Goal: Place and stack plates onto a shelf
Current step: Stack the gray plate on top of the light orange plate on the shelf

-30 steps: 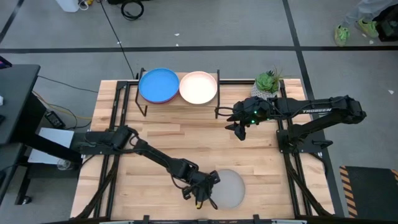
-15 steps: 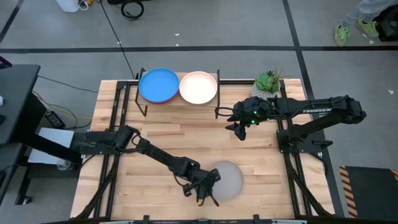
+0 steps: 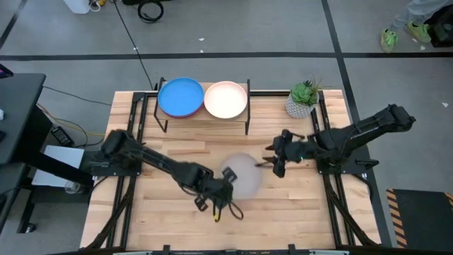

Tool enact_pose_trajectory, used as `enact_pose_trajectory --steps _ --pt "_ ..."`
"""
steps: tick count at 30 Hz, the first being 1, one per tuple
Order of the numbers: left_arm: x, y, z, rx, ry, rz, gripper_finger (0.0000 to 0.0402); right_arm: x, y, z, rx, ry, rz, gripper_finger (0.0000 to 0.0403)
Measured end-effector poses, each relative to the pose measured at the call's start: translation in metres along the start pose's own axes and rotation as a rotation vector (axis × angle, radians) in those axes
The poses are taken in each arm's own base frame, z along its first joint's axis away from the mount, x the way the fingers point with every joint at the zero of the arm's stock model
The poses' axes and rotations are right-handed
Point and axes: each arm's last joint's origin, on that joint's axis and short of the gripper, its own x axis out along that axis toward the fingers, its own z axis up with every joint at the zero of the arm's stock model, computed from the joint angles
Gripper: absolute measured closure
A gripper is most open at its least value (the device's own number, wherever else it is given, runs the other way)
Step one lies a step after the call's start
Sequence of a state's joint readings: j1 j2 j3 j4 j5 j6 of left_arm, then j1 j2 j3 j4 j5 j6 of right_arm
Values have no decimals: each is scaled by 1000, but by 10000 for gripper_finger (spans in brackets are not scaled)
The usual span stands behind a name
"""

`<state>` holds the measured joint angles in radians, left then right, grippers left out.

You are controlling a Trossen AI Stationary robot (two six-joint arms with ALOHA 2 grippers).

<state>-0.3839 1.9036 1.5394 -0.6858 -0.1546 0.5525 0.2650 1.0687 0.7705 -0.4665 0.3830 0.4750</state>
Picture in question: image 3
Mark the black mat with hazard stripes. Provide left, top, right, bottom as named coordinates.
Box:
left=385, top=188, right=453, bottom=251

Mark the pale peach plate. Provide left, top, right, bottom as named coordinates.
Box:
left=203, top=81, right=248, bottom=120

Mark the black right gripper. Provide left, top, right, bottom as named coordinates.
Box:
left=254, top=129, right=314, bottom=179

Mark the white container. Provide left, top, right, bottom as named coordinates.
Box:
left=63, top=0, right=91, bottom=15

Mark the black power adapter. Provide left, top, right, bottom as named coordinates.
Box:
left=50, top=126, right=76, bottom=147

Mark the long black floor cable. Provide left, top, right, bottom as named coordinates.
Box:
left=113, top=0, right=156, bottom=91

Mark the blue plate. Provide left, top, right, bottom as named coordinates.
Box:
left=157, top=77, right=205, bottom=118

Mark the white patterned plant pot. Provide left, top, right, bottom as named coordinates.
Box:
left=285, top=92, right=319, bottom=120

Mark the coiled black cable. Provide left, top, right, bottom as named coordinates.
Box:
left=137, top=0, right=165, bottom=24

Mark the white board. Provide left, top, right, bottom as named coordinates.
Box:
left=31, top=144, right=86, bottom=188

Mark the pale grey plate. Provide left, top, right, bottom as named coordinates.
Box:
left=219, top=152, right=265, bottom=201

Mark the black metal table frame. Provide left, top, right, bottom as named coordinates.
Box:
left=80, top=90, right=382, bottom=255

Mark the person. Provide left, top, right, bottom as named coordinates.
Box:
left=380, top=0, right=453, bottom=54

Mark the black desk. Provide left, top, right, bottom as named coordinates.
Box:
left=0, top=72, right=93, bottom=234

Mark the black box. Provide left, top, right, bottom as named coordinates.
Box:
left=425, top=13, right=453, bottom=49

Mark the black gripper cable yellow tag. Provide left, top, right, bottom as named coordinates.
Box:
left=211, top=200, right=245, bottom=223

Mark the green succulent plant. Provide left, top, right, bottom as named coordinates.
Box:
left=289, top=76, right=323, bottom=107

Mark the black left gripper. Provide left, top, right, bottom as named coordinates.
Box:
left=193, top=166, right=239, bottom=213

